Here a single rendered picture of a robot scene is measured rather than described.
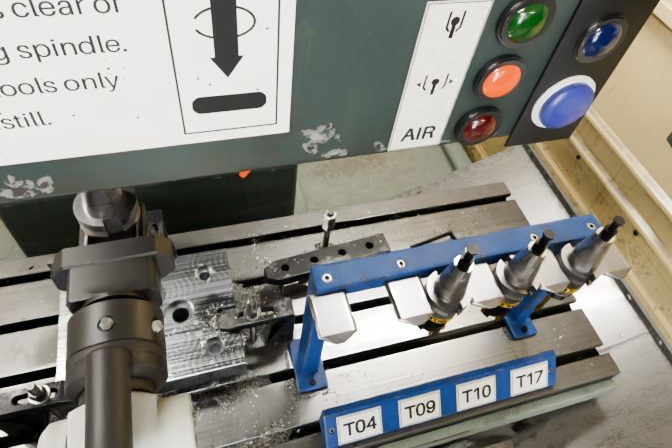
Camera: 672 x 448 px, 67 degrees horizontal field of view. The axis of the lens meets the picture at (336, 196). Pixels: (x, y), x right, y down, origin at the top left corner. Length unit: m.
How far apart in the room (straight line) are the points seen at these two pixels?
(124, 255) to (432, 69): 0.41
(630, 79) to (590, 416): 0.72
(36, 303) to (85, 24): 0.95
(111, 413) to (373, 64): 0.34
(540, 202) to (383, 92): 1.23
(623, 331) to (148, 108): 1.22
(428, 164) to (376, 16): 1.57
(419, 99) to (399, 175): 1.46
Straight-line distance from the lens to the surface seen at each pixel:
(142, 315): 0.52
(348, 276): 0.70
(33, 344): 1.09
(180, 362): 0.91
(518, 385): 1.04
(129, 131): 0.23
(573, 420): 1.28
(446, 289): 0.70
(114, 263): 0.57
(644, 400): 1.31
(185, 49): 0.21
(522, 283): 0.76
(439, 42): 0.23
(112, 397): 0.46
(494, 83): 0.26
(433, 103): 0.26
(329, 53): 0.22
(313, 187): 1.62
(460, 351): 1.06
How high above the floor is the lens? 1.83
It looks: 51 degrees down
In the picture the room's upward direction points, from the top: 10 degrees clockwise
